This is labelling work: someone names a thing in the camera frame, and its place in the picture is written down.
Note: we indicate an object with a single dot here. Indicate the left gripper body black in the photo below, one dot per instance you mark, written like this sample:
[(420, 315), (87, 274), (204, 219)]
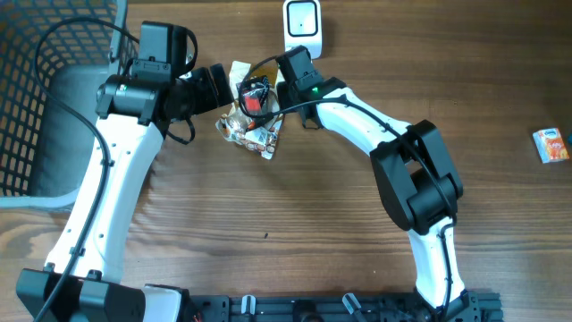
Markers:
[(199, 93)]

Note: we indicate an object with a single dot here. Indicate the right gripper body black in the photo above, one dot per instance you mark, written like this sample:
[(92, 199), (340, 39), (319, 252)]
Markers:
[(289, 95)]

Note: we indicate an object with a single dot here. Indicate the beige snack bag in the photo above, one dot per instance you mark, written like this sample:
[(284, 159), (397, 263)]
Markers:
[(233, 125)]

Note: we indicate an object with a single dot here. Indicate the hex wrench set package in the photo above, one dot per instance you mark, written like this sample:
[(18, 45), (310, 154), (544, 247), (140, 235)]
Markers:
[(256, 101)]

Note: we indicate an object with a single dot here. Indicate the orange Kleenex tissue pack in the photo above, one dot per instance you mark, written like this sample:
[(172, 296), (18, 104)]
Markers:
[(550, 145)]

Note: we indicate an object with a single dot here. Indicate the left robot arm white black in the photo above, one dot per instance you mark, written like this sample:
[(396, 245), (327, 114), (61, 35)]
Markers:
[(81, 279)]

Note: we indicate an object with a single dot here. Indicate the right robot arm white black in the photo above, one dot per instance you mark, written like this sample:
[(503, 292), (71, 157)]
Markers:
[(418, 183)]

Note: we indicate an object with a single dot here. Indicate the white barcode scanner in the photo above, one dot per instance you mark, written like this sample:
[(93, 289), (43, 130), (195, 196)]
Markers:
[(302, 25)]

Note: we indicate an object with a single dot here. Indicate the black mesh plastic basket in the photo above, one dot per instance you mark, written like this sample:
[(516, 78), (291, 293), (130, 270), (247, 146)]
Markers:
[(53, 52)]

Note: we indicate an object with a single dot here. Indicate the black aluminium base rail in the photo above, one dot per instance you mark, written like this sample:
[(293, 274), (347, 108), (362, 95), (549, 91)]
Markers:
[(386, 307)]

